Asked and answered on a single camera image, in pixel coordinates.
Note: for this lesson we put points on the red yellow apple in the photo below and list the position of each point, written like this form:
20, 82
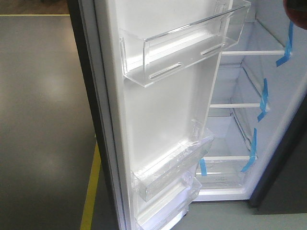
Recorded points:
296, 11

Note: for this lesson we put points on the fridge door white inside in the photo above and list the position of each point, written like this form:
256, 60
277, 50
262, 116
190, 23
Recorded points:
136, 125

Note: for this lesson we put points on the dark grey fridge body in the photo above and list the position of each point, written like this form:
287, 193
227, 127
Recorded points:
259, 110

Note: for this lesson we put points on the clear upper door bin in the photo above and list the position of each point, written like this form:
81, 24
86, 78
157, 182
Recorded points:
161, 37

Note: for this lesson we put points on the clear door bin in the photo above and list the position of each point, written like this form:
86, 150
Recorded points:
161, 37
154, 177
167, 213

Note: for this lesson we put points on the clear middle door bin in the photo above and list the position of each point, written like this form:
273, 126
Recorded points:
154, 177

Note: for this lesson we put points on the clear crisper drawer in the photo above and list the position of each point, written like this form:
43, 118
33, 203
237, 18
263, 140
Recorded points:
221, 174

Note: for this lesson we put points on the clear lower door bin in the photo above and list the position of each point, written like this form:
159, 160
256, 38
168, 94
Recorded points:
167, 213

